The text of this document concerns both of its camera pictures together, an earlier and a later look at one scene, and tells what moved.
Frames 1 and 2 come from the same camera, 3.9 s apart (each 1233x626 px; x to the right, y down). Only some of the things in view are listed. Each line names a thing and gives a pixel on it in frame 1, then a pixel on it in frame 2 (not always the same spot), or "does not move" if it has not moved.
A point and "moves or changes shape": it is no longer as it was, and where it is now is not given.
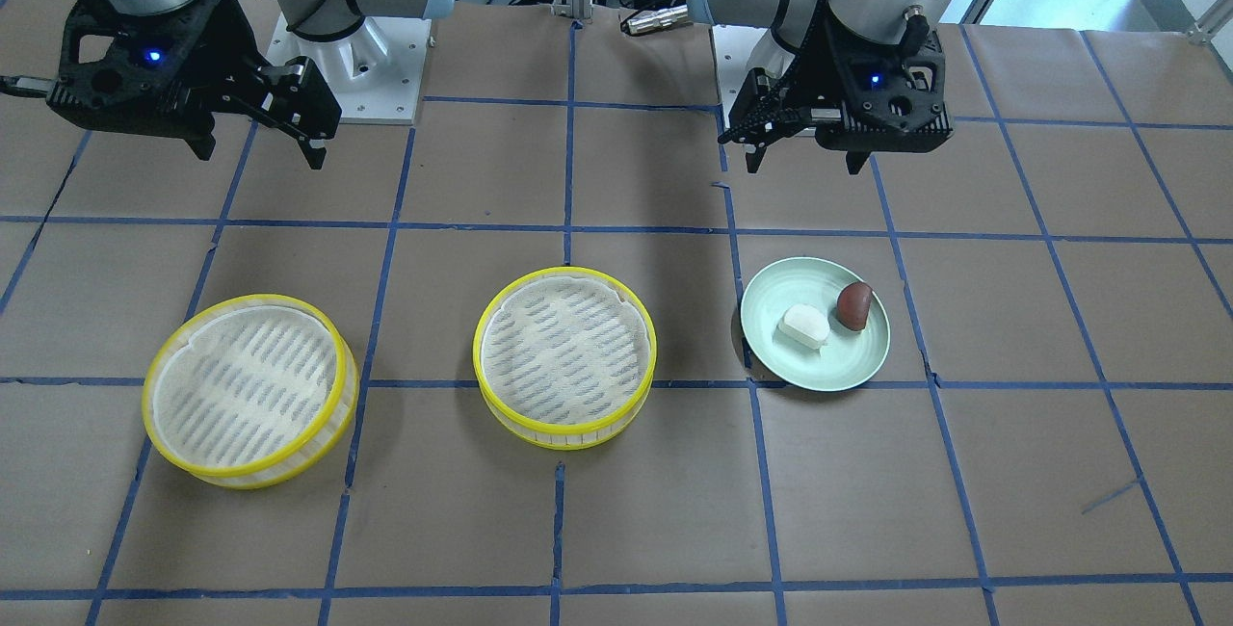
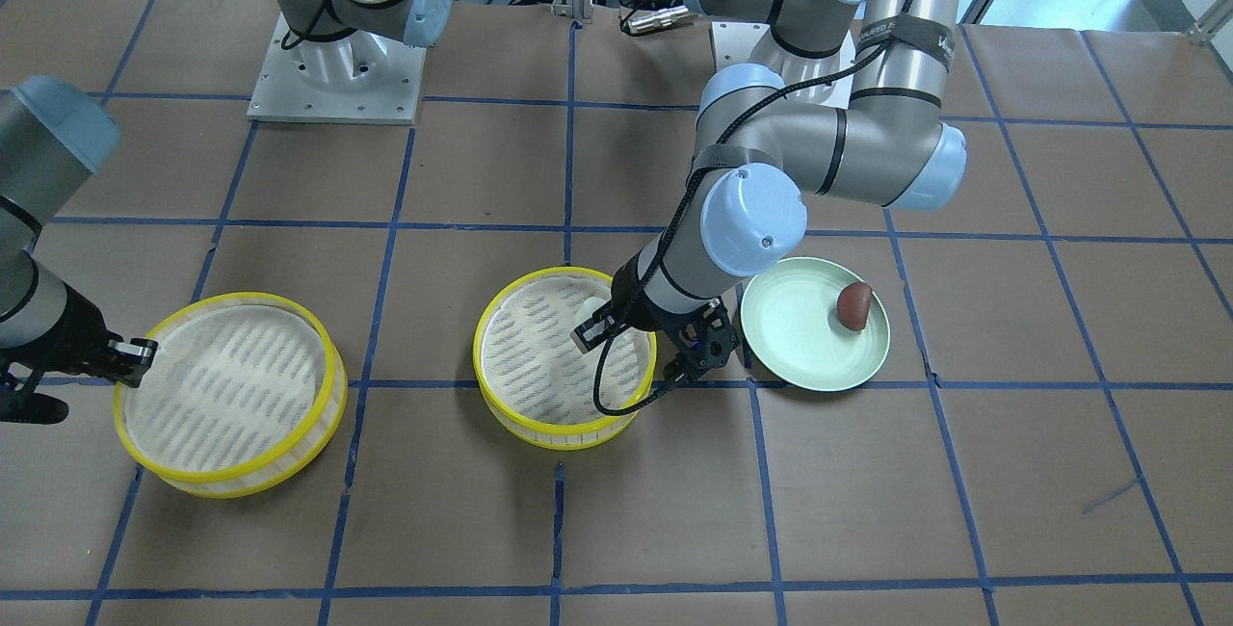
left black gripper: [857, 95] → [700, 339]
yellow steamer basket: [564, 357] does not move
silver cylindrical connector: [648, 19] does not move
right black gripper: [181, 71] → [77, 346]
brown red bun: [852, 303] does not move
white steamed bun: [804, 325] → [587, 308]
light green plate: [847, 359] does not move
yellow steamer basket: [249, 392] moves or changes shape
